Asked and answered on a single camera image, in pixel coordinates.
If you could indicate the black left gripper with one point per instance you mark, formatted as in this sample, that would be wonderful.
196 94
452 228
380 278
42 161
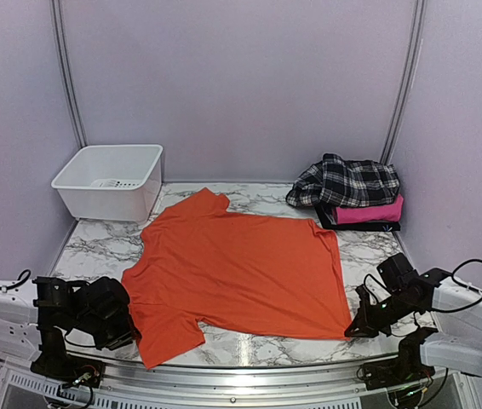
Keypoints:
125 336

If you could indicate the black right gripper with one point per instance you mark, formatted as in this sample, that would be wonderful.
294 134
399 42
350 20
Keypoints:
364 321

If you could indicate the orange garment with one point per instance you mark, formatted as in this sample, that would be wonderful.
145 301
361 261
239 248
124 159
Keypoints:
262 275

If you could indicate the black white plaid skirt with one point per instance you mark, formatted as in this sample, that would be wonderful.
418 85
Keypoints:
337 182

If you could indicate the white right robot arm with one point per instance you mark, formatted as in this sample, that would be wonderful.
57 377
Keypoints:
456 344

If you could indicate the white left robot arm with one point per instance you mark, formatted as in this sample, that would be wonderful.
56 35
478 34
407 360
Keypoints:
36 314

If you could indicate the white plastic laundry bin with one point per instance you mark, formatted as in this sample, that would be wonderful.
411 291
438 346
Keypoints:
111 182

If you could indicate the black folded garment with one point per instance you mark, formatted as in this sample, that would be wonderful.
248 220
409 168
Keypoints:
326 222

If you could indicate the pink folded garment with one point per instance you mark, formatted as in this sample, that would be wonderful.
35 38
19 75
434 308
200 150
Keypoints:
383 213

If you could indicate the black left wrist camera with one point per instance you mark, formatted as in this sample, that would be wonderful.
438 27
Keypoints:
106 299

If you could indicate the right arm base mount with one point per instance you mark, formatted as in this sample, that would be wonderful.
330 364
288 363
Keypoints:
393 372

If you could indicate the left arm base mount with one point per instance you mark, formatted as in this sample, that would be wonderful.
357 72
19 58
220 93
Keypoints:
69 369

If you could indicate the aluminium front frame rail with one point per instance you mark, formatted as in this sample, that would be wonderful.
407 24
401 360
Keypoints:
128 384

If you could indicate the right aluminium corner post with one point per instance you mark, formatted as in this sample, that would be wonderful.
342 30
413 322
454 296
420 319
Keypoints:
407 79

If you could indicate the aluminium corner post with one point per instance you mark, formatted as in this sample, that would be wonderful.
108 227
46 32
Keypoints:
407 79
59 31

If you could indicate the left aluminium corner post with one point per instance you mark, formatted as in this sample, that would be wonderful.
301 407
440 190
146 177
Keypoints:
59 31

